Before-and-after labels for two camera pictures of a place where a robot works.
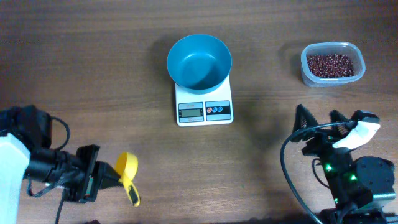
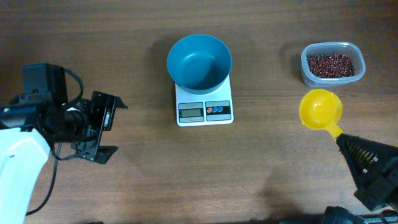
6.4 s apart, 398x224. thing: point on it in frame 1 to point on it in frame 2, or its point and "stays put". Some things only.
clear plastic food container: (324, 65) stays put
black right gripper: (321, 142) to (374, 193)
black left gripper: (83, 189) to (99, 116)
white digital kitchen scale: (212, 108) stays put
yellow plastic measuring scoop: (126, 166) to (320, 109)
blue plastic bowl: (199, 63) stays put
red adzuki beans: (331, 65) stays put
